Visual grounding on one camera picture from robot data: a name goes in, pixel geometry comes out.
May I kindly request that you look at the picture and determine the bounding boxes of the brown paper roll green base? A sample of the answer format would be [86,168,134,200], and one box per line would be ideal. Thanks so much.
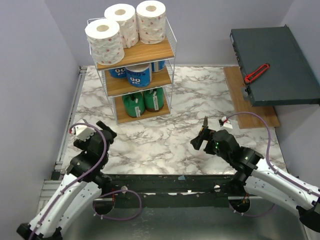
[142,87,164,112]

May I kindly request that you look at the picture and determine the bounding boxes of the white wire wooden shelf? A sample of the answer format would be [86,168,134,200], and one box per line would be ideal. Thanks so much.
[94,20,177,124]

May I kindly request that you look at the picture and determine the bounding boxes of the blue cartoon-face paper roll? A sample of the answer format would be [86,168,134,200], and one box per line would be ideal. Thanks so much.
[108,67,127,79]

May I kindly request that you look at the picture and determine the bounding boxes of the blue-bottom paper roll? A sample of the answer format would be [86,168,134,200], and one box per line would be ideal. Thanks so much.
[125,63,152,88]

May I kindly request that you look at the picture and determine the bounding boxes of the plain white bottom paper roll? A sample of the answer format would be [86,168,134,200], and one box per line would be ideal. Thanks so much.
[85,18,125,66]

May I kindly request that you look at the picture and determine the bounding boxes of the pink dotted paper roll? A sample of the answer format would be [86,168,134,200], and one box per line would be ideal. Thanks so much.
[104,3,139,49]

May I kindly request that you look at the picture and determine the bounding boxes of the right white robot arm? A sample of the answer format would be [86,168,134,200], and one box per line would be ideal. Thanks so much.
[190,128,320,232]

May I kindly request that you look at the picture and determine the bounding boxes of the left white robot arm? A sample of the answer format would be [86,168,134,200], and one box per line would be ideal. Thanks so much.
[16,119,117,240]

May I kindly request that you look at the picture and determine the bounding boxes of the wooden board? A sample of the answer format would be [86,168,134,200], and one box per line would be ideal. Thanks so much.
[223,66,280,129]

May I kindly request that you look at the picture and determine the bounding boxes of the red black utility knife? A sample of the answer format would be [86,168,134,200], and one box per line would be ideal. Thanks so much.
[244,63,270,85]

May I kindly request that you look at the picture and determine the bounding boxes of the dark grey flat metal box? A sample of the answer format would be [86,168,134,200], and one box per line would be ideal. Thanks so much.
[229,26,320,107]

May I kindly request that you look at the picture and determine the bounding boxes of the yellow handled pliers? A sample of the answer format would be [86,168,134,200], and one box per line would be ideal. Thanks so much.
[198,116,211,141]

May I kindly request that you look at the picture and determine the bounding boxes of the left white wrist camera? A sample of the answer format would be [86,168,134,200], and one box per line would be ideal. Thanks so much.
[69,124,96,142]

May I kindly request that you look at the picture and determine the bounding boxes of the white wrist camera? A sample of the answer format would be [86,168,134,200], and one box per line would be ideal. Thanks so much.
[218,116,233,131]
[69,124,96,142]

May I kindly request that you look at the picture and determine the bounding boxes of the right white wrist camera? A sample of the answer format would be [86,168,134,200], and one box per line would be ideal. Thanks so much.
[218,116,233,131]

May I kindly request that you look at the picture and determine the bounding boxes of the aluminium frame rail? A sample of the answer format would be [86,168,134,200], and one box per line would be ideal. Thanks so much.
[39,66,88,202]

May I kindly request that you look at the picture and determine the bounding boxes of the black metal base rail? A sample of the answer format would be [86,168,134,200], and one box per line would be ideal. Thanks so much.
[93,174,248,211]

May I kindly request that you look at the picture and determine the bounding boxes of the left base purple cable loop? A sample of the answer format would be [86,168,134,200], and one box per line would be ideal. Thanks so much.
[92,189,143,221]

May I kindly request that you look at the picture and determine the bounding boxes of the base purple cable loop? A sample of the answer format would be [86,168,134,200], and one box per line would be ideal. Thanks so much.
[92,189,143,221]
[227,197,276,218]

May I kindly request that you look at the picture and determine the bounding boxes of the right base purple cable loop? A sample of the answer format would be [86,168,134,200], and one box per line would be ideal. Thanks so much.
[227,197,276,218]

